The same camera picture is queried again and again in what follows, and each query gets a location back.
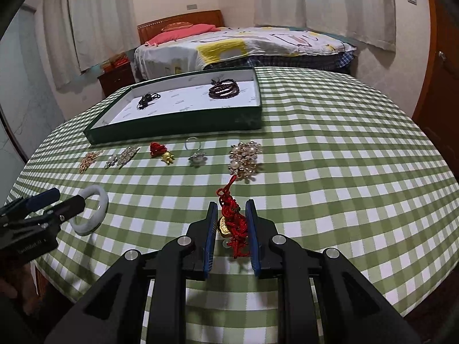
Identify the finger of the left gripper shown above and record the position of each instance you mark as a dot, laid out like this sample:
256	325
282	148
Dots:
28	205
66	210

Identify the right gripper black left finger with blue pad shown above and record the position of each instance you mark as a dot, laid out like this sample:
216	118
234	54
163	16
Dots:
143	296

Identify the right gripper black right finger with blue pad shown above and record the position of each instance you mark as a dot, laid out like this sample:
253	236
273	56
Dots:
322	297

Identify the white jade bangle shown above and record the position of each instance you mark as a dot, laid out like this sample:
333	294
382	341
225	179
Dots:
98	216

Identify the small gold rhinestone brooch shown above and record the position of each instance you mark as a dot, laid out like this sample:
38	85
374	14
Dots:
88	160

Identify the pearl rhinestone small brooch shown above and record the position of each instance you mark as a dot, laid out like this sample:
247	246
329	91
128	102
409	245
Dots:
111	162

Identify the silver rhinestone bar clip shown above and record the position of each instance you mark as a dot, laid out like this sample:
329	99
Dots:
125	156

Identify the red bead gold turtle charm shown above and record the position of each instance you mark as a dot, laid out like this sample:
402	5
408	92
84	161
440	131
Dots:
160	151

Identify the silver flower keyring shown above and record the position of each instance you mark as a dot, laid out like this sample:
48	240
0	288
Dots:
197	156

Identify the red knot gold ingot charm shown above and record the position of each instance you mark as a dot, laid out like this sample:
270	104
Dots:
235	222

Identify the large pearl gold brooch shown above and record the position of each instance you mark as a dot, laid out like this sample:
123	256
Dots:
244	161

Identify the person's left hand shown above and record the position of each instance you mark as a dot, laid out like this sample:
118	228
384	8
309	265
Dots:
19	284

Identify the glass wardrobe door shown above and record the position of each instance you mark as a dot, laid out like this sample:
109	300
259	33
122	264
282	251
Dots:
29	105

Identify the dark wooden nightstand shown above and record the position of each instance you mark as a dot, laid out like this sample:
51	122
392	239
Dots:
116	79

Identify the green white checkered tablecloth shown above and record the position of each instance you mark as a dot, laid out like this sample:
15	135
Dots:
343	167

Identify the red boxes on nightstand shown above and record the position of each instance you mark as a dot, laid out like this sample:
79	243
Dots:
115	62

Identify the left white curtain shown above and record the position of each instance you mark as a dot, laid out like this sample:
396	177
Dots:
81	34

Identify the white curtain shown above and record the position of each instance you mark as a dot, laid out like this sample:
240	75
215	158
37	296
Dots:
81	34
371	22

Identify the green tray white liner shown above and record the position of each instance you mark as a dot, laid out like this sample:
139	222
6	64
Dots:
178	104

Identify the dark red bead mala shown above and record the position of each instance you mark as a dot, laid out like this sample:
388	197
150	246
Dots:
224	89

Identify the pink pillow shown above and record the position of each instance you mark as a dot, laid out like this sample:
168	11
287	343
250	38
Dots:
183	32

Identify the wooden door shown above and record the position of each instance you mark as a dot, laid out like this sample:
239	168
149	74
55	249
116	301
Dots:
436	112

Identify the bed with patterned quilt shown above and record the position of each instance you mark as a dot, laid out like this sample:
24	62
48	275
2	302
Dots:
225	48

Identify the right white curtain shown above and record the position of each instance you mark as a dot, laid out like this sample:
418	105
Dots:
371	22

